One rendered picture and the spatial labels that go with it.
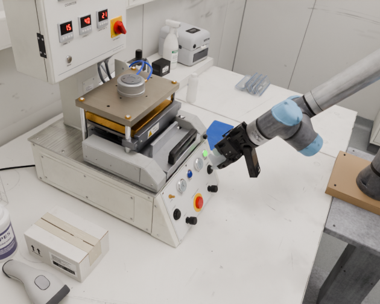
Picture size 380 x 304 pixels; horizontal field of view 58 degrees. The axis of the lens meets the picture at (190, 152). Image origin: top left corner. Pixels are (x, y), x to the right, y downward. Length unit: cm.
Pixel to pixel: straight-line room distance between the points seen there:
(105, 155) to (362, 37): 268
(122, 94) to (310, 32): 254
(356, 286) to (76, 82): 140
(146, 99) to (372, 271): 116
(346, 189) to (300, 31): 219
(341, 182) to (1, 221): 113
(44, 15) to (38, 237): 55
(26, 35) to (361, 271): 149
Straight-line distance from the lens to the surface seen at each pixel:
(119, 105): 96
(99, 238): 97
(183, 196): 105
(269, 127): 98
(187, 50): 196
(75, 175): 111
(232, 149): 106
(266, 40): 346
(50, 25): 92
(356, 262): 165
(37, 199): 122
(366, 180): 141
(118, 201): 105
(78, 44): 101
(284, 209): 125
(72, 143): 113
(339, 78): 111
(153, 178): 92
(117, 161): 96
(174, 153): 96
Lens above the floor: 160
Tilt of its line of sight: 38 degrees down
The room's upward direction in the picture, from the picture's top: 8 degrees clockwise
